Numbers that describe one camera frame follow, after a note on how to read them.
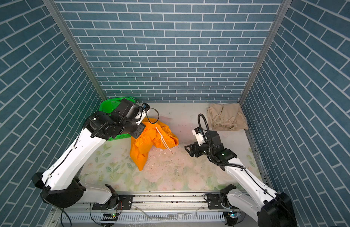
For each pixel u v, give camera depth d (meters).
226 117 1.06
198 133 0.70
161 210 0.72
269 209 0.38
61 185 0.39
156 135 0.75
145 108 0.58
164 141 0.77
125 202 0.74
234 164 0.51
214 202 0.74
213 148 0.60
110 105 1.12
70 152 0.39
